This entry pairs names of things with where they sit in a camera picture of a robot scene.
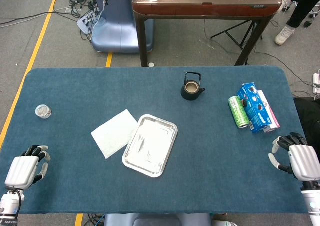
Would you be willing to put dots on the blue Oreo cookie box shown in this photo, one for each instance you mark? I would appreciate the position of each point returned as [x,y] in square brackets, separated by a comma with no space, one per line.
[256,110]

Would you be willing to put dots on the blue felt table cover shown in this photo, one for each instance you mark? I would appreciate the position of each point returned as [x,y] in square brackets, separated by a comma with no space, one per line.
[212,161]

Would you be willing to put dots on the grey blue robot torso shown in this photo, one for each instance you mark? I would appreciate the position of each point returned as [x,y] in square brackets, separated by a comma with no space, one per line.
[155,219]

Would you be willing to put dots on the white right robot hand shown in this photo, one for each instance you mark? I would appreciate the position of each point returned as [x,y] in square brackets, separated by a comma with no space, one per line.
[305,161]

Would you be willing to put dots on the green drink can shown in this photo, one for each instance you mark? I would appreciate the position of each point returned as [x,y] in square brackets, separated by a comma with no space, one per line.
[238,112]

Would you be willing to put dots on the black tripod stand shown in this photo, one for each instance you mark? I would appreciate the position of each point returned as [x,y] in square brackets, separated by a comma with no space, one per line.
[233,35]

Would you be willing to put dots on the person in black clothes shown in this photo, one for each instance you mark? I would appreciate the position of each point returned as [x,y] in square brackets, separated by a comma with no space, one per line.
[301,8]

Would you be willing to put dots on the white paper sheet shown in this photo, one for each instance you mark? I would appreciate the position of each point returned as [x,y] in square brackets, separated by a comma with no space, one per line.
[112,133]

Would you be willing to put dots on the black cast iron teapot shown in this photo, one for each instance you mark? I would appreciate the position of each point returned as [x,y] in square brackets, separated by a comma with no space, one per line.
[191,93]

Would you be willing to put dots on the silver metal tray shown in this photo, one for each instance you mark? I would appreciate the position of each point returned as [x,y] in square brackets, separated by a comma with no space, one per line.
[150,145]

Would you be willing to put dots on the white power strip with plugs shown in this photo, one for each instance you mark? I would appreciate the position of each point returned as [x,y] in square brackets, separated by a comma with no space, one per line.
[86,20]

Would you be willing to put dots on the pink and white box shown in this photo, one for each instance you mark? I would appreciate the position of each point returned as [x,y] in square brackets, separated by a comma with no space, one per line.
[273,119]

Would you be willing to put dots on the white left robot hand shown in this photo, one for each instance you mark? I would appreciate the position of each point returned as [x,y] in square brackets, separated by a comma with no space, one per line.
[22,169]

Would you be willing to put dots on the brown mahjong table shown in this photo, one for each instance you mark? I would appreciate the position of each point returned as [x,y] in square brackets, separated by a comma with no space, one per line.
[200,8]

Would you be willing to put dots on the small white plastic cup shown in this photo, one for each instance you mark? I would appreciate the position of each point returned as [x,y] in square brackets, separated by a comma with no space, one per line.
[43,111]

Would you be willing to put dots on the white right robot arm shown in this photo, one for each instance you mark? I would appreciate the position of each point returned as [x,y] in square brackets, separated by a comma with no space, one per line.
[312,203]

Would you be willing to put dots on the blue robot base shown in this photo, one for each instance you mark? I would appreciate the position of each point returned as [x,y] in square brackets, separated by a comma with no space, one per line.
[117,23]

